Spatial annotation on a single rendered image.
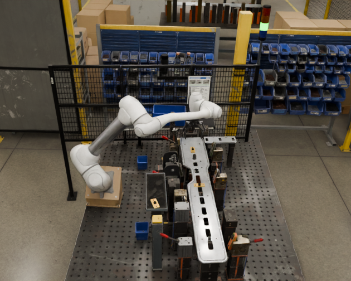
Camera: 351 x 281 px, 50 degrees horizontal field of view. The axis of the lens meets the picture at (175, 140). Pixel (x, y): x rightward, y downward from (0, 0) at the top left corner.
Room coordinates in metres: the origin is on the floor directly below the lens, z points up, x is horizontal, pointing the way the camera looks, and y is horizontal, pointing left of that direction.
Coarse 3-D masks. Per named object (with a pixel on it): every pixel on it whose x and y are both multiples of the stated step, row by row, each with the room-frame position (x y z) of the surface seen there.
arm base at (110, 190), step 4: (108, 172) 2.36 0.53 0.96; (112, 172) 2.36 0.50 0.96; (112, 176) 2.34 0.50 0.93; (112, 180) 2.32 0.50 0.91; (112, 184) 2.30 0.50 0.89; (108, 188) 2.26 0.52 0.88; (112, 188) 2.28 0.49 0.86; (92, 192) 2.25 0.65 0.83; (96, 192) 2.26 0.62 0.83; (100, 192) 2.24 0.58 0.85; (104, 192) 2.25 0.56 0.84; (108, 192) 2.26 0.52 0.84; (112, 192) 2.26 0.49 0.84; (100, 196) 2.22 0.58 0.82
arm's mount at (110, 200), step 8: (104, 168) 2.40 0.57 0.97; (112, 168) 2.40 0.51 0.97; (120, 168) 2.40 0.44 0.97; (120, 176) 2.35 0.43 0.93; (120, 184) 2.35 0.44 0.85; (88, 192) 2.27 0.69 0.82; (120, 192) 2.33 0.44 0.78; (88, 200) 2.24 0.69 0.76; (96, 200) 2.24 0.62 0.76; (104, 200) 2.24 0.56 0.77; (112, 200) 2.23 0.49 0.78; (120, 200) 2.30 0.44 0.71
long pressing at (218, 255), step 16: (192, 144) 2.73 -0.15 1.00; (192, 160) 2.50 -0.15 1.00; (208, 160) 2.52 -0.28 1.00; (192, 176) 2.29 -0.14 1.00; (208, 176) 2.30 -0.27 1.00; (192, 192) 2.10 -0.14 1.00; (208, 192) 2.11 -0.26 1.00; (192, 208) 1.94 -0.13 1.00; (208, 208) 1.94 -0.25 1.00; (192, 224) 1.79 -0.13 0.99; (208, 240) 1.65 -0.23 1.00; (208, 256) 1.52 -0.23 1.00; (224, 256) 1.53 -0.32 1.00
